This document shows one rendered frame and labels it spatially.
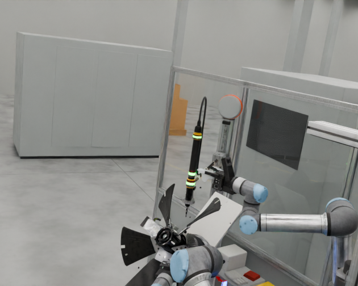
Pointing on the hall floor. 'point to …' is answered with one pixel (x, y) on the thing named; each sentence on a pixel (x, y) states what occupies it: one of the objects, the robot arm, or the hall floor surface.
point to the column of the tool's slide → (225, 144)
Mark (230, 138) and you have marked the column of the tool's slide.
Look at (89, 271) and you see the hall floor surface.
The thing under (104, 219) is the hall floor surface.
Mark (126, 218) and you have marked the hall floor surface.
